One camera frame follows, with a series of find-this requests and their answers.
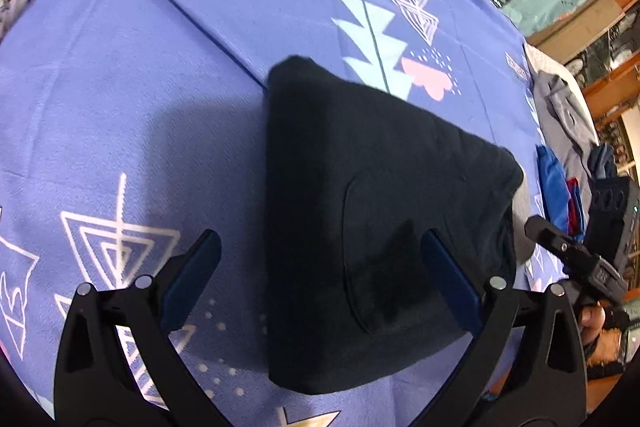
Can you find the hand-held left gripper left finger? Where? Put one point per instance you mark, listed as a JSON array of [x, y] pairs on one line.
[[195, 279]]

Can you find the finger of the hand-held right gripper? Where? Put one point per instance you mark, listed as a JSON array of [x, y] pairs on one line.
[[575, 254]]

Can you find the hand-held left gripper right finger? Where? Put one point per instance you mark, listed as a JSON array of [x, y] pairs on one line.
[[450, 277]]

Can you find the dark navy pants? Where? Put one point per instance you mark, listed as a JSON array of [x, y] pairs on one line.
[[350, 157]]

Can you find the person's right hand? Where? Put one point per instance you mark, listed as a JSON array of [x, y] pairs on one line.
[[592, 319]]

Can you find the red and blue cloth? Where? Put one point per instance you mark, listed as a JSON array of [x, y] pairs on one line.
[[576, 212]]

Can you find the blue folded cloth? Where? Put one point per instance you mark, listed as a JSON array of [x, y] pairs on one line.
[[552, 187]]

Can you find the grey garment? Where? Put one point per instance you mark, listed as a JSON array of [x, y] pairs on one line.
[[565, 117]]

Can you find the wooden shelf unit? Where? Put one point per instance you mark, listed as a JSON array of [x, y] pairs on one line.
[[575, 27]]

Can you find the blue printed blanket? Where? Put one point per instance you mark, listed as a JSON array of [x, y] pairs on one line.
[[150, 57]]

